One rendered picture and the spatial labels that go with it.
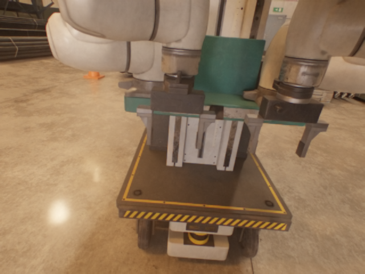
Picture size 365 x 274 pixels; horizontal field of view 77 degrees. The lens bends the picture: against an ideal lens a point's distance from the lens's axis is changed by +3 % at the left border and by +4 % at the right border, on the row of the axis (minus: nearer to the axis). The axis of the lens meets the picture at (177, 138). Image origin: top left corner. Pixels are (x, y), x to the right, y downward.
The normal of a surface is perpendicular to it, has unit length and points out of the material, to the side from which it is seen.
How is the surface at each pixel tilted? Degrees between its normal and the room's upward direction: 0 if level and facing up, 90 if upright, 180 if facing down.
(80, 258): 0
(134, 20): 109
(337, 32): 96
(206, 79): 90
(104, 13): 103
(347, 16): 81
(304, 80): 90
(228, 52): 90
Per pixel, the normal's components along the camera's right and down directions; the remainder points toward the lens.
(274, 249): 0.08, -0.90
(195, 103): -0.02, 0.43
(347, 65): -0.47, 0.33
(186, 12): 0.30, 0.43
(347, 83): -0.40, 0.81
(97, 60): 0.27, 0.80
